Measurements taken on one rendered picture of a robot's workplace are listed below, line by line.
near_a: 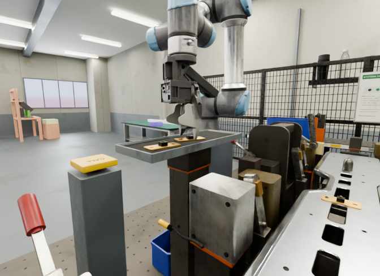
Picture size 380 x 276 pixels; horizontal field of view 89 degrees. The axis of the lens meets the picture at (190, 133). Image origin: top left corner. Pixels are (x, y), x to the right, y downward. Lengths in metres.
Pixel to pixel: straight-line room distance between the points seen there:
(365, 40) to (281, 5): 1.41
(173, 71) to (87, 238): 0.39
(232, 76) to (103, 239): 0.76
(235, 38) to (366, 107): 1.01
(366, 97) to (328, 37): 2.30
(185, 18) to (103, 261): 0.53
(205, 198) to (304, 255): 0.19
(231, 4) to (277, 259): 0.87
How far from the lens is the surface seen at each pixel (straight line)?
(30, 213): 0.34
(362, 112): 1.64
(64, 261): 0.95
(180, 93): 0.49
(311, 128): 1.10
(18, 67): 10.29
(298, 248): 0.45
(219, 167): 0.99
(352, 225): 0.58
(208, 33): 0.63
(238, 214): 0.35
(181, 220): 0.59
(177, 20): 0.53
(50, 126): 8.76
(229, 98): 0.91
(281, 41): 4.06
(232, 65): 0.92
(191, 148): 0.45
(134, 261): 0.86
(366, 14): 3.83
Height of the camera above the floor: 1.26
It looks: 8 degrees down
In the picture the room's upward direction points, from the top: straight up
